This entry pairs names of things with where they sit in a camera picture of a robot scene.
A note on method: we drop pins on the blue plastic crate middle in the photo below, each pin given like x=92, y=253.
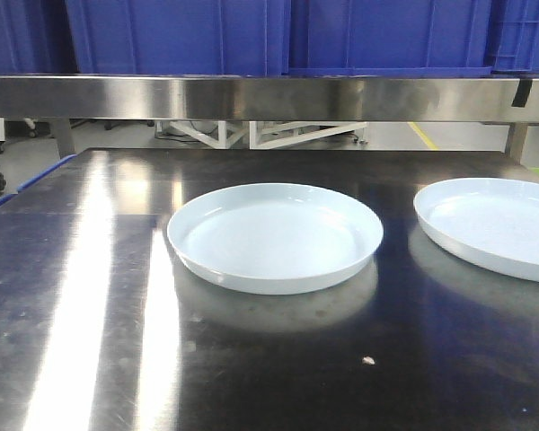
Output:
x=389, y=38

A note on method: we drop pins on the blue plastic crate right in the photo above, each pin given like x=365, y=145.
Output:
x=513, y=37

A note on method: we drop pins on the white metal frame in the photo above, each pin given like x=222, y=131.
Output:
x=261, y=135

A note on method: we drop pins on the light blue plate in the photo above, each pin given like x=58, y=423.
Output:
x=489, y=222
x=275, y=238

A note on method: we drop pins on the black tape strip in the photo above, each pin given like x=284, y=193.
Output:
x=522, y=93

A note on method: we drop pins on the blue plastic crate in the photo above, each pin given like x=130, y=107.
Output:
x=245, y=38
x=389, y=38
x=513, y=37

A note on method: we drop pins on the blue plastic crate left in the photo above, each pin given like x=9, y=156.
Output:
x=245, y=38

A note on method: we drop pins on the small white crumb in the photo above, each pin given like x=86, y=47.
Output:
x=368, y=360

